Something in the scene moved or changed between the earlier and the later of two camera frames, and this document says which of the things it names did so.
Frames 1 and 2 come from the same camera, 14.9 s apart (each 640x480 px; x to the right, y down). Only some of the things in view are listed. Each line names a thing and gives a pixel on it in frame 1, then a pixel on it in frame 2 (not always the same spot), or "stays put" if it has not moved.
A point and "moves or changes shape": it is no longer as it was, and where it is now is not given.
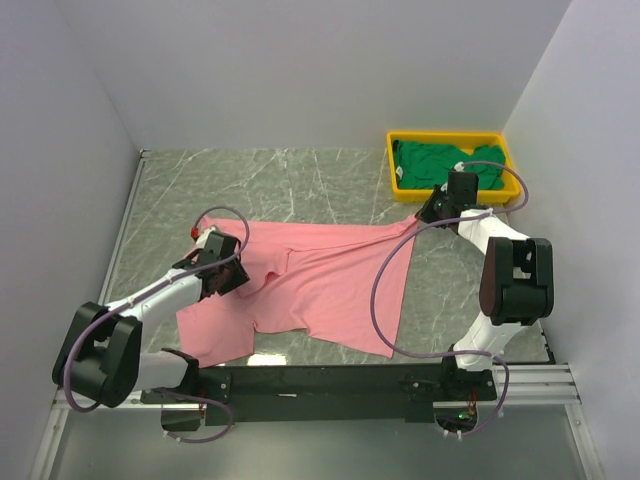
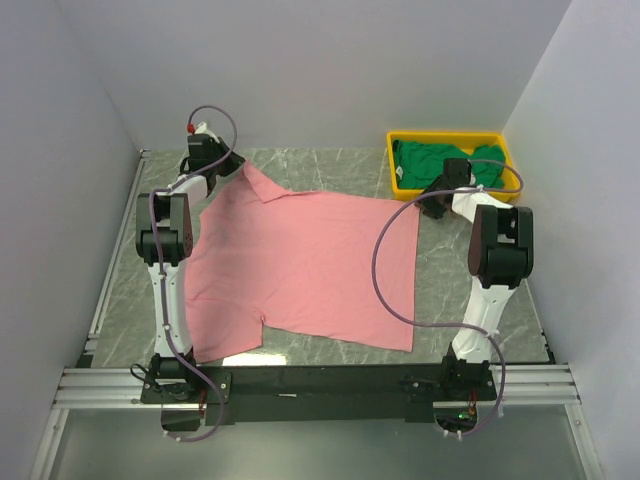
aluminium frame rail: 60,410 stays put
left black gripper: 240,276 → 235,162
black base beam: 337,393 stays put
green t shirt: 427,166 stays put
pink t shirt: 317,276 moves or changes shape
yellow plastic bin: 468,140 stays put
